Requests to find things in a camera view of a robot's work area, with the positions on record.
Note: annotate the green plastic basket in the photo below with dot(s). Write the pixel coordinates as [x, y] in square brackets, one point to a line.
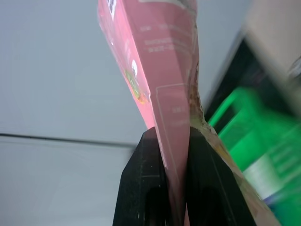
[270, 146]

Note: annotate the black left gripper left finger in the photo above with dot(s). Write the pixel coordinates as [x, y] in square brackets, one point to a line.
[138, 179]

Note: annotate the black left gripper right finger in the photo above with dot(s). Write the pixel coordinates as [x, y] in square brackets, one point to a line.
[211, 188]

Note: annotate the pink printed cardboard box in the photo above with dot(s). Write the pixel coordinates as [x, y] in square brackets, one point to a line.
[169, 70]

